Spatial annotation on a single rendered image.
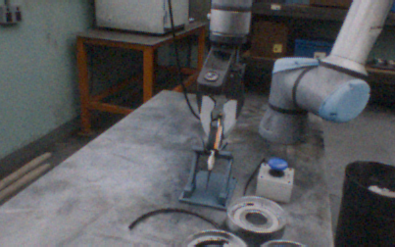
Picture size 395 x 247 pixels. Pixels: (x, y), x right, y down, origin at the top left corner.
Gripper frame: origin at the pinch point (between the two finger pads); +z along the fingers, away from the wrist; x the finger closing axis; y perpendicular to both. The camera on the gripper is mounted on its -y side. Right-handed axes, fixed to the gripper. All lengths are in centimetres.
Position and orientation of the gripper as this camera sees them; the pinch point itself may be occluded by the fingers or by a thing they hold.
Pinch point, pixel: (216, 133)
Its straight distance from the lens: 75.5
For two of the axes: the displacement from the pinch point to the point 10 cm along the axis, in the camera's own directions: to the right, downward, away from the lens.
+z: -0.8, 9.3, 3.5
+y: 2.5, -3.2, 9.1
